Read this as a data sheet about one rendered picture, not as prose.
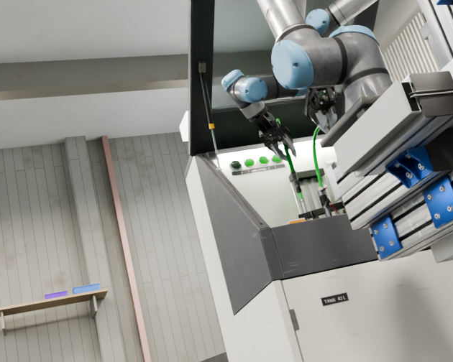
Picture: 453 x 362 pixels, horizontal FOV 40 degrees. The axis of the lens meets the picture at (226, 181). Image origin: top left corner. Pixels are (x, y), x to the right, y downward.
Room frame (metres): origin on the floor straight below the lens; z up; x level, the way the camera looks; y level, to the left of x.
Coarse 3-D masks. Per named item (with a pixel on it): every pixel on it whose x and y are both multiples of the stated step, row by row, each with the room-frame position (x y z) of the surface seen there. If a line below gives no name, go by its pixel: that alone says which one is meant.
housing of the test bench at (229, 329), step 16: (192, 160) 2.40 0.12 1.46; (192, 176) 2.47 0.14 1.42; (192, 192) 2.54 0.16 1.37; (208, 224) 2.40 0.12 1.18; (208, 240) 2.46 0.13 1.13; (208, 256) 2.53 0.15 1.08; (208, 272) 2.60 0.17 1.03; (224, 288) 2.38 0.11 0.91; (224, 304) 2.44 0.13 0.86; (224, 320) 2.51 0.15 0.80; (224, 336) 2.58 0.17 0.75; (240, 352) 2.38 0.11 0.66
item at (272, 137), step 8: (264, 112) 1.82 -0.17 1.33; (256, 120) 1.81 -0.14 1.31; (264, 120) 1.84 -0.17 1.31; (264, 128) 1.86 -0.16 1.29; (272, 128) 1.84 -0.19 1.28; (280, 128) 1.90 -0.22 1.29; (264, 136) 1.87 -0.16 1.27; (272, 136) 1.87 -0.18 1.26; (280, 136) 1.86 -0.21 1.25; (272, 144) 1.89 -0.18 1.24
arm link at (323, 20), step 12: (348, 0) 1.66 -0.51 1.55; (360, 0) 1.66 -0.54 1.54; (372, 0) 1.66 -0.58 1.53; (312, 12) 1.69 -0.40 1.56; (324, 12) 1.67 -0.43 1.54; (336, 12) 1.68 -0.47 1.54; (348, 12) 1.68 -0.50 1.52; (312, 24) 1.69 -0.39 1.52; (324, 24) 1.68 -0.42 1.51; (336, 24) 1.71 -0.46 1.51; (324, 36) 1.74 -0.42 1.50
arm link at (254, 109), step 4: (252, 104) 1.79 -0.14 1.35; (256, 104) 1.80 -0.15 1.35; (260, 104) 1.81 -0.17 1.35; (264, 104) 1.82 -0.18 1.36; (244, 108) 1.80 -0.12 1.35; (248, 108) 1.80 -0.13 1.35; (252, 108) 1.80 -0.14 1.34; (256, 108) 1.80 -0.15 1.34; (260, 108) 1.81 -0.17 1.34; (244, 112) 1.82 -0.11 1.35; (248, 112) 1.81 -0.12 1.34; (252, 112) 1.81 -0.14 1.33; (256, 112) 1.81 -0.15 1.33; (260, 112) 1.82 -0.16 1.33; (248, 116) 1.83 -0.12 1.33; (252, 116) 1.82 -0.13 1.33
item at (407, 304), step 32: (416, 256) 1.92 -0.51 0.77; (288, 288) 1.80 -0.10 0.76; (320, 288) 1.83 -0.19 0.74; (352, 288) 1.86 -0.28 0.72; (384, 288) 1.88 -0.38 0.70; (416, 288) 1.91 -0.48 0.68; (448, 288) 1.94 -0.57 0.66; (320, 320) 1.82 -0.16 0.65; (352, 320) 1.85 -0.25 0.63; (384, 320) 1.87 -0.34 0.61; (416, 320) 1.90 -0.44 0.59; (448, 320) 1.93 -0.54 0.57; (320, 352) 1.81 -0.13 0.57; (352, 352) 1.84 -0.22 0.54; (384, 352) 1.86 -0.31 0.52; (416, 352) 1.89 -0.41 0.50; (448, 352) 1.92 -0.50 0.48
